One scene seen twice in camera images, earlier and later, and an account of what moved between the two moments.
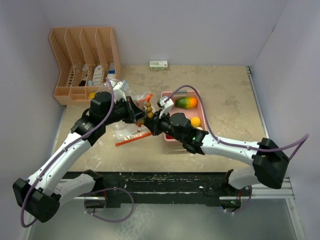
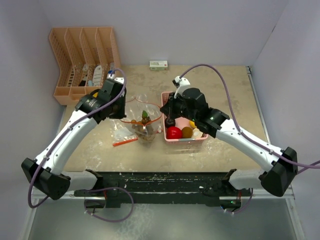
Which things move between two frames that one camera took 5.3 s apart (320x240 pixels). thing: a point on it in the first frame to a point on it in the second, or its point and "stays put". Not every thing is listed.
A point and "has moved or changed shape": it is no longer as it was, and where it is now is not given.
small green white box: (158, 65) stays put
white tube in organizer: (97, 75) stays put
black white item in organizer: (85, 69) stays put
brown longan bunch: (150, 114) to (144, 128)
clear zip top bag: (129, 131) has moved or changed shape
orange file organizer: (84, 58) stays put
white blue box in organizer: (112, 72) stays put
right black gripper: (154, 123) to (169, 109)
